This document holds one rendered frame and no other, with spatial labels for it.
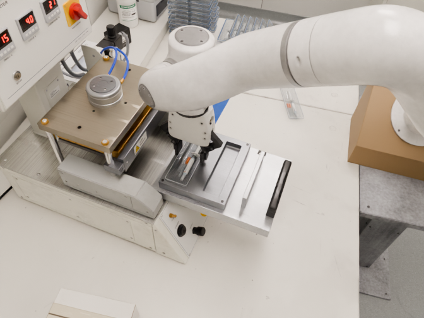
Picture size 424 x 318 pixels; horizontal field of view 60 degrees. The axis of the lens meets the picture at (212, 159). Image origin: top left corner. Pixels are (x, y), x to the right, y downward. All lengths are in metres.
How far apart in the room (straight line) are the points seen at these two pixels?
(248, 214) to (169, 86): 0.38
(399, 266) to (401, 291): 0.13
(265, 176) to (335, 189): 0.37
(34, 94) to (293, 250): 0.78
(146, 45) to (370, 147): 0.96
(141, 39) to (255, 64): 1.15
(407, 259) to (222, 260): 1.29
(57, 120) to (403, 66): 0.68
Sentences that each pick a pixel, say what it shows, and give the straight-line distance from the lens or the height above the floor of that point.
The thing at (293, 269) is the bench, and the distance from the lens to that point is 1.06.
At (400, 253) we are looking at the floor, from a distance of 2.14.
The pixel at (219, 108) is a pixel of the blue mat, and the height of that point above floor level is 0.75.
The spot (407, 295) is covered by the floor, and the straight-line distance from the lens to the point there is 2.06.
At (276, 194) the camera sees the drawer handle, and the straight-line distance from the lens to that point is 0.85.
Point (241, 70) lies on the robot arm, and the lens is 0.56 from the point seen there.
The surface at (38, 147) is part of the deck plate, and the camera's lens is 1.09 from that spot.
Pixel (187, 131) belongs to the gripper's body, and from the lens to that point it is 0.81.
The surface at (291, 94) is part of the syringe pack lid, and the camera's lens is 1.47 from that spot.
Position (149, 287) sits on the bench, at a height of 0.75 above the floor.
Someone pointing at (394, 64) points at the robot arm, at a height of 1.47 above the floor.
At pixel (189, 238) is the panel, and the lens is 1.02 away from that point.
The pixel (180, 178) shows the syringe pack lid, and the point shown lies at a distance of 0.86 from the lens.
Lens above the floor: 1.70
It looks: 51 degrees down
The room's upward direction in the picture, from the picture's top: 4 degrees clockwise
